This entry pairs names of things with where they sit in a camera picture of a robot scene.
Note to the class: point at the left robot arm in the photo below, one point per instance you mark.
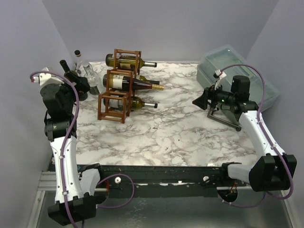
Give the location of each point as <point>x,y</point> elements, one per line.
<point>75,187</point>

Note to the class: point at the dark metal crank tool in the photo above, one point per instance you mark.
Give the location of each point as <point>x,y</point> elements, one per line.
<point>222,121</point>

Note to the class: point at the brown wooden wine rack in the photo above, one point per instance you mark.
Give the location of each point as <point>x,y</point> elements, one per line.
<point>105,112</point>

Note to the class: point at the green bottle white label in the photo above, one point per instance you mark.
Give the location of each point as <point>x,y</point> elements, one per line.
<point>66,69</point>

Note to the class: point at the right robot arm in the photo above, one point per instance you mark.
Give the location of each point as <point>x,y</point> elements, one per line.
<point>274,169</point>

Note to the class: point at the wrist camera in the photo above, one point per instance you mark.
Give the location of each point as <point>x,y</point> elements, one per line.
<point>44,79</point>
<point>219,76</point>

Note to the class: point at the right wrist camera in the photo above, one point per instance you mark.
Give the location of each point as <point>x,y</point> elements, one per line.
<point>219,76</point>

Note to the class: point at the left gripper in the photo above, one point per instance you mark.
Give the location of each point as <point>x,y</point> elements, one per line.
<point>82,87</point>

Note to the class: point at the translucent green plastic toolbox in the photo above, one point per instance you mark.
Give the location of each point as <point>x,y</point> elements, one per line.
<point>226,56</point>

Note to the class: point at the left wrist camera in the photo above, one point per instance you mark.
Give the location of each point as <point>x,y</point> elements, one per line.
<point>44,79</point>

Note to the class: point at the clear wine bottle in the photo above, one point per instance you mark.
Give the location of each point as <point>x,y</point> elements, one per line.
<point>80,64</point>

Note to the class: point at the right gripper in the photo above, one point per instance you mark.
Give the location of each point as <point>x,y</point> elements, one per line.
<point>208,95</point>

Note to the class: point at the clear bottle dark label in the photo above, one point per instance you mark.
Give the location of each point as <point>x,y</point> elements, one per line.
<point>93,79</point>

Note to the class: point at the dark bottle gold foil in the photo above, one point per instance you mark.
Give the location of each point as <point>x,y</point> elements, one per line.
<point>121,82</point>

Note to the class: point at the black front mounting rail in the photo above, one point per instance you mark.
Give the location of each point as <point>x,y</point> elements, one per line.
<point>160,181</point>

